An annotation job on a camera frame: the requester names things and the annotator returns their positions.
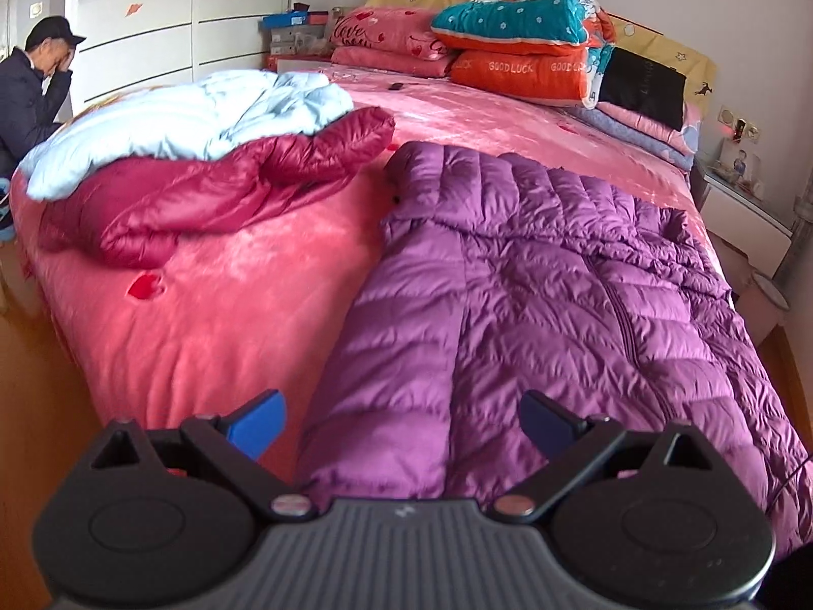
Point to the orange folded quilt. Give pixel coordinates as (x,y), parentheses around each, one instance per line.
(521,76)

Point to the teal folded quilt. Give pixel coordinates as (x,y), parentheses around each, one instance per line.
(508,22)

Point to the dark red down jacket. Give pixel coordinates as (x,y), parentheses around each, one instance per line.
(190,203)

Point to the wall socket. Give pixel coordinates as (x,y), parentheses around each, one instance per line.
(740,124)

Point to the pink printed pillow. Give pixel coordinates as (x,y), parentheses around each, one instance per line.
(387,32)
(381,63)

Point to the white wall switch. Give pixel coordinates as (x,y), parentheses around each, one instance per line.
(33,9)

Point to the grey-blue folded blanket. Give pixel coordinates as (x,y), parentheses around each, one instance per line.
(635,143)

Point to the white round basin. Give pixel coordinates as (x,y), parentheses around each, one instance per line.
(772,289)

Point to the purple down jacket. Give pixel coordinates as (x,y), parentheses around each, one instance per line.
(540,279)

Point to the pink folded blanket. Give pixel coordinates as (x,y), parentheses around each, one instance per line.
(635,122)

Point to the white nightstand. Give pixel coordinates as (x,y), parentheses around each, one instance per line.
(743,216)

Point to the white wardrobe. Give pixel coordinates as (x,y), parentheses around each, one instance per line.
(159,0)

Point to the small framed figurine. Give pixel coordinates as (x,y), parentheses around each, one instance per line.
(740,165)

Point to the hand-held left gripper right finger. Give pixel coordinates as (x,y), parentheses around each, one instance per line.
(546,426)

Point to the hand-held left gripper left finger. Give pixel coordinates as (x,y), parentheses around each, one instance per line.
(257,429)

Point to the stack of storage boxes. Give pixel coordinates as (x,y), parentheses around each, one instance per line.
(295,35)

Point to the yellow pillow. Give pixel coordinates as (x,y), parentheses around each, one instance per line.
(689,57)

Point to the light blue down jacket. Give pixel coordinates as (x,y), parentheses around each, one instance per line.
(159,121)

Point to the grey curtain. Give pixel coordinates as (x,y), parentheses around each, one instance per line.
(801,235)

